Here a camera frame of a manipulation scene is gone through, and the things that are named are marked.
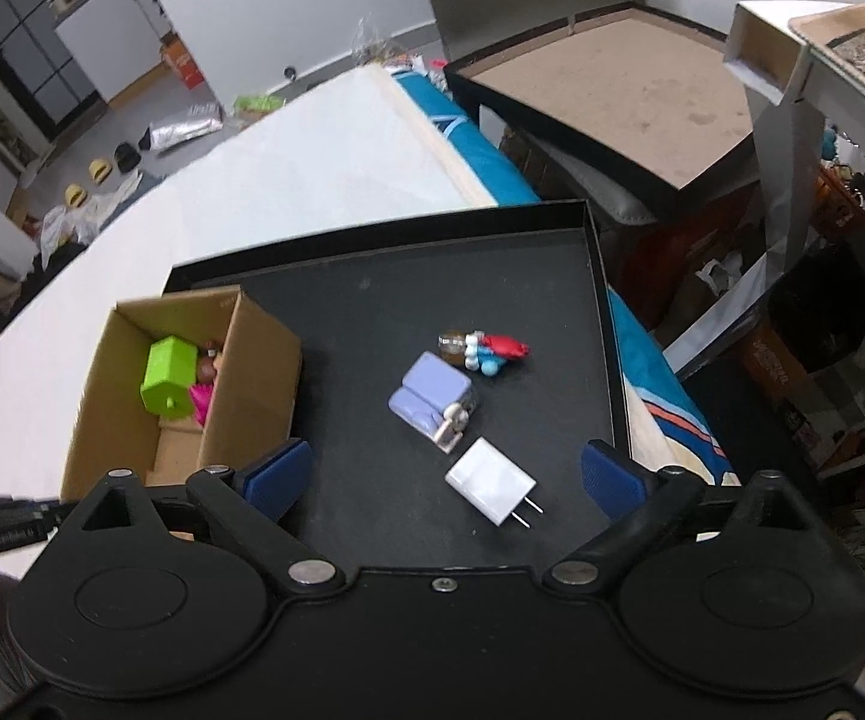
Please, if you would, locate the white floor cabinet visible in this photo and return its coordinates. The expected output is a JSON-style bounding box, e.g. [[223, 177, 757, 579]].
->
[[53, 0, 178, 102]]

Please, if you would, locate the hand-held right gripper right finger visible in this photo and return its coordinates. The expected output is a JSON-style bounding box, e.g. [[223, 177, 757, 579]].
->
[[543, 441, 827, 595]]

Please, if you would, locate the orange cardboard box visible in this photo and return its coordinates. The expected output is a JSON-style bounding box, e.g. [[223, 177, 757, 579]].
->
[[160, 30, 208, 91]]

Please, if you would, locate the purple toy sofa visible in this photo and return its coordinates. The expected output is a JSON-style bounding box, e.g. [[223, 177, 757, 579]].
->
[[388, 351, 476, 455]]

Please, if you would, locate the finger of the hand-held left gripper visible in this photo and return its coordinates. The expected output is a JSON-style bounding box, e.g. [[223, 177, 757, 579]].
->
[[0, 495, 69, 522]]

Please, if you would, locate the green toy house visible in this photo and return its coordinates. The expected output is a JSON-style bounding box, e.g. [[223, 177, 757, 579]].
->
[[139, 336, 200, 417]]

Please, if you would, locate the clear plastic bag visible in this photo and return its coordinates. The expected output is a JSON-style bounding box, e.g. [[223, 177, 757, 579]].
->
[[353, 15, 403, 65]]

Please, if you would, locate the red and blue figurine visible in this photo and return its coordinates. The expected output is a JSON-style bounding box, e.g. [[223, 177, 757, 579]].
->
[[438, 328, 531, 378]]

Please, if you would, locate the brown cardboard box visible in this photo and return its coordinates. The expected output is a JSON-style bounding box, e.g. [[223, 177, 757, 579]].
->
[[63, 286, 303, 500]]

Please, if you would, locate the small brown-haired doll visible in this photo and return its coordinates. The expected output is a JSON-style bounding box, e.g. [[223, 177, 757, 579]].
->
[[196, 341, 225, 385]]

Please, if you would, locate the white-framed desk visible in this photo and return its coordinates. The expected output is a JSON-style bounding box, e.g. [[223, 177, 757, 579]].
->
[[725, 0, 865, 278]]

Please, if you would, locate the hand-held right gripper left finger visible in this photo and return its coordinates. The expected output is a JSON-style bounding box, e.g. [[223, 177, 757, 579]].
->
[[64, 439, 345, 597]]

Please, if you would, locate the black tray with brown bottom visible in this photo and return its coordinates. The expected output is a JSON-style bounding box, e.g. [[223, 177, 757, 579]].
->
[[443, 4, 762, 215]]

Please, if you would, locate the silver foil bag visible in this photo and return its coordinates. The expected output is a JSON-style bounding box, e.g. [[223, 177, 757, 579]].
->
[[139, 101, 225, 151]]

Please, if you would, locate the blue patterned sheet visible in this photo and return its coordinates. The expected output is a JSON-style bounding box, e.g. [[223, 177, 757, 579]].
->
[[394, 67, 741, 487]]

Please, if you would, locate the white charger plug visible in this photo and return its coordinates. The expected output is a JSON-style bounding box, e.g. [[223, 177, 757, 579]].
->
[[445, 437, 543, 530]]

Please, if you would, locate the pink bear toy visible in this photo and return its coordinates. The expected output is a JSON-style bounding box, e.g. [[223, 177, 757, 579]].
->
[[188, 382, 217, 425]]

